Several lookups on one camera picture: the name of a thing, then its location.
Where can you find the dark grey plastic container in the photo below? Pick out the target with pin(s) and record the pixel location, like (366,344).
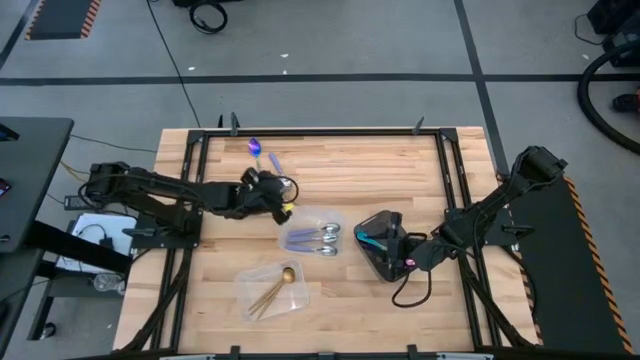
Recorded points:
(372,225)

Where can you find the black caster wheel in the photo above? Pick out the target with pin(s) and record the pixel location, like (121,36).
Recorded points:
(47,331)

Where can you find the clear plastic container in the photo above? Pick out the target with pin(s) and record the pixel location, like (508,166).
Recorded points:
(310,217)
(295,300)

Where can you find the small hazard-striped black mat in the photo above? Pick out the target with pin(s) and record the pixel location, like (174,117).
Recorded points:
(60,20)

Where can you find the black and orange device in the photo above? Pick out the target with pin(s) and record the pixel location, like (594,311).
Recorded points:
(625,102)

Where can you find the white board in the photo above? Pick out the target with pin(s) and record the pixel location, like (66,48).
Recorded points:
(92,225)

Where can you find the black aluminium table frame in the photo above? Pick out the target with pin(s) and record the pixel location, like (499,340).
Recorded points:
(320,133)

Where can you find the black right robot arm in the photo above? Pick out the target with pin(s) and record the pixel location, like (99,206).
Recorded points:
(490,205)

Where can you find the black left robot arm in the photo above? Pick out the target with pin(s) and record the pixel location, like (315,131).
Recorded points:
(165,187)

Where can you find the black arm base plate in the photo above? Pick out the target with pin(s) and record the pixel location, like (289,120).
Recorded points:
(145,241)
(515,231)

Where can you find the large hazard-striped black mat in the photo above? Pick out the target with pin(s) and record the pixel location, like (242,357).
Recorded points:
(565,280)

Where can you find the black power adapter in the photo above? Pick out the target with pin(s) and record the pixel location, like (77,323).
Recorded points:
(75,204)

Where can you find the clear plastic bottle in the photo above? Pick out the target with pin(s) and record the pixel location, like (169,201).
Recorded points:
(106,282)

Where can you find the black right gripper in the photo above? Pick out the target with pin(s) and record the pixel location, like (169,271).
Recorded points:
(400,250)

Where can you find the black desk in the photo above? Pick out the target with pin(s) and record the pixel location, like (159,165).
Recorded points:
(30,175)

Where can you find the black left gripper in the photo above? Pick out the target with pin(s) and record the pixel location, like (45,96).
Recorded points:
(265,192)

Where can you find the black equipment case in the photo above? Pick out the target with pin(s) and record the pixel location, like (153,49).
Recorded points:
(622,20)

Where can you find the black frame clamp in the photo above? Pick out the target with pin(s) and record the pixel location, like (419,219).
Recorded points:
(233,122)
(417,126)

